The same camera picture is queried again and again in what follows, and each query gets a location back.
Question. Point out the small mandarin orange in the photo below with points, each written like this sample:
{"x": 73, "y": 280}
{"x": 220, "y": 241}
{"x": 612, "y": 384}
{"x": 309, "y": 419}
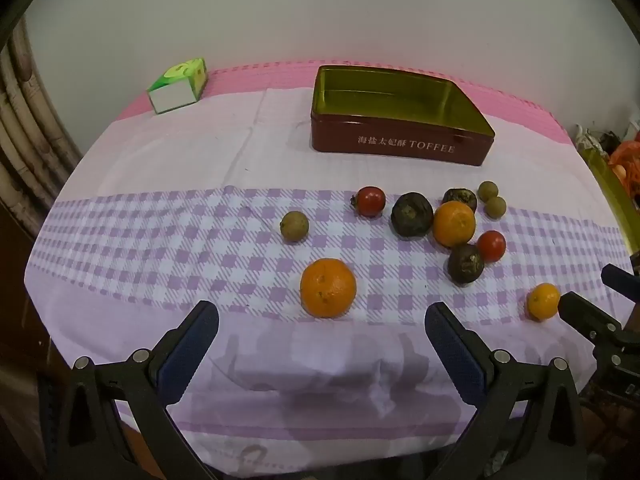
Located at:
{"x": 543, "y": 301}

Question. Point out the green tissue box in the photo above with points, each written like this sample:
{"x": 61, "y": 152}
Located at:
{"x": 175, "y": 95}

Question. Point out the brown longan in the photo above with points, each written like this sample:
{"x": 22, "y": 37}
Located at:
{"x": 294, "y": 226}
{"x": 487, "y": 190}
{"x": 495, "y": 207}

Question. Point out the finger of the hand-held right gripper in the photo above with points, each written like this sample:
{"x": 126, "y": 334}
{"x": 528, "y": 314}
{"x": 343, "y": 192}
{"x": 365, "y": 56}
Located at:
{"x": 619, "y": 279}
{"x": 580, "y": 312}

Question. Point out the crumpled white wrapper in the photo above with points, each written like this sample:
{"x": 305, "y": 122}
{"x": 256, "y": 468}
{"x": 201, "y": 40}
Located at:
{"x": 586, "y": 139}

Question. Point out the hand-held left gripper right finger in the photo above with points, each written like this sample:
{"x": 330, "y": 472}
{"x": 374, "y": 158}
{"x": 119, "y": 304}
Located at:
{"x": 457, "y": 355}

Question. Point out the pink purple checkered tablecloth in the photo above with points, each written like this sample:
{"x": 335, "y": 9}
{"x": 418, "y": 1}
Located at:
{"x": 200, "y": 160}

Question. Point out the rattan furniture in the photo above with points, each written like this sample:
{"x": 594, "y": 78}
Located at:
{"x": 25, "y": 110}

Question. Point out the large mandarin orange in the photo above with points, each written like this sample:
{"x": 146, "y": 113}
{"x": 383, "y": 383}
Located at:
{"x": 328, "y": 287}

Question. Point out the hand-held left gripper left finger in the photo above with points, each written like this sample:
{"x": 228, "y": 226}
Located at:
{"x": 187, "y": 355}

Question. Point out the dark brown wrinkled fruit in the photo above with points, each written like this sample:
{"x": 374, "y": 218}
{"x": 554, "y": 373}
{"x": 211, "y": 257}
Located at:
{"x": 465, "y": 263}
{"x": 411, "y": 214}
{"x": 462, "y": 196}

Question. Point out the red tomato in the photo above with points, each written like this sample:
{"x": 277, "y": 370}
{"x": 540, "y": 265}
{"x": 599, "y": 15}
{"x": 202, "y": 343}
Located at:
{"x": 492, "y": 245}
{"x": 371, "y": 201}

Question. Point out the orange plastic bag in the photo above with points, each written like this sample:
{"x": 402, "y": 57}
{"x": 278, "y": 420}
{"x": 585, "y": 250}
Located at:
{"x": 631, "y": 160}

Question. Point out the dark red tin box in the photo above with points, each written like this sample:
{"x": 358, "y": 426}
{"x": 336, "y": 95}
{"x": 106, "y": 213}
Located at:
{"x": 400, "y": 142}

